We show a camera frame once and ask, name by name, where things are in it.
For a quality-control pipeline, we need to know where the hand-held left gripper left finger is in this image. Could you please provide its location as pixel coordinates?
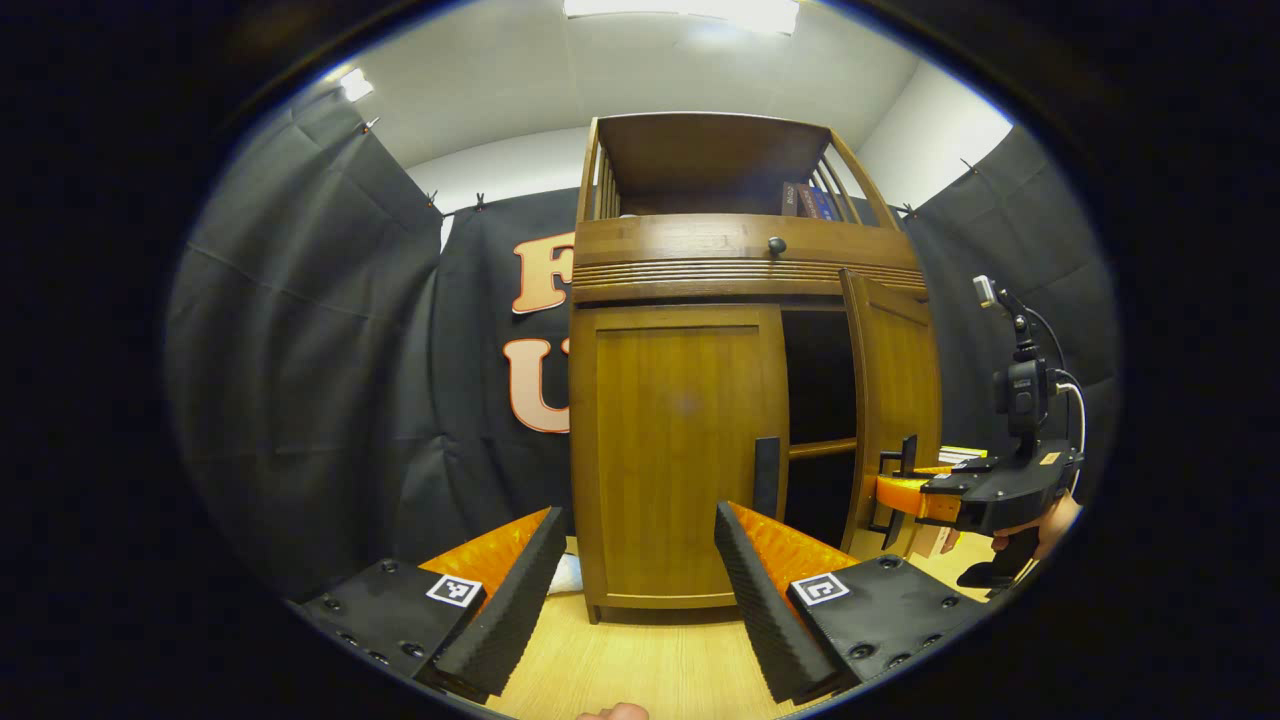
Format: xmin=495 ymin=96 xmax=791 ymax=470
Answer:
xmin=290 ymin=505 xmax=568 ymax=706

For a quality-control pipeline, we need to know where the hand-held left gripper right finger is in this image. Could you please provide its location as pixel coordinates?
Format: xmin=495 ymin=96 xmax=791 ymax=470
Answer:
xmin=713 ymin=500 xmax=991 ymax=706

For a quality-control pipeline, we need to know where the black door handle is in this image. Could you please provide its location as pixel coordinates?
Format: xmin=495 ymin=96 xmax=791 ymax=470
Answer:
xmin=752 ymin=436 xmax=783 ymax=521
xmin=866 ymin=433 xmax=921 ymax=551

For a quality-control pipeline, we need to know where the wooden shoe cabinet door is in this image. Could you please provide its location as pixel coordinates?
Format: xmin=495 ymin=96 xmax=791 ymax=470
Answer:
xmin=572 ymin=305 xmax=791 ymax=611
xmin=838 ymin=268 xmax=943 ymax=556

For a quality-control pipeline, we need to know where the wooden double-door shoe cabinet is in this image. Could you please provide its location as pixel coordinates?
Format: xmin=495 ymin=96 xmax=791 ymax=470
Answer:
xmin=568 ymin=112 xmax=946 ymax=626

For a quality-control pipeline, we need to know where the black backdrop cloth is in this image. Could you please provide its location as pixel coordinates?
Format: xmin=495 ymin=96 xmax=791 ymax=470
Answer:
xmin=165 ymin=85 xmax=1121 ymax=601

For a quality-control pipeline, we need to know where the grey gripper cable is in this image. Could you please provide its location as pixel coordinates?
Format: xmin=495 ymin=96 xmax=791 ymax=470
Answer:
xmin=1025 ymin=308 xmax=1089 ymax=471

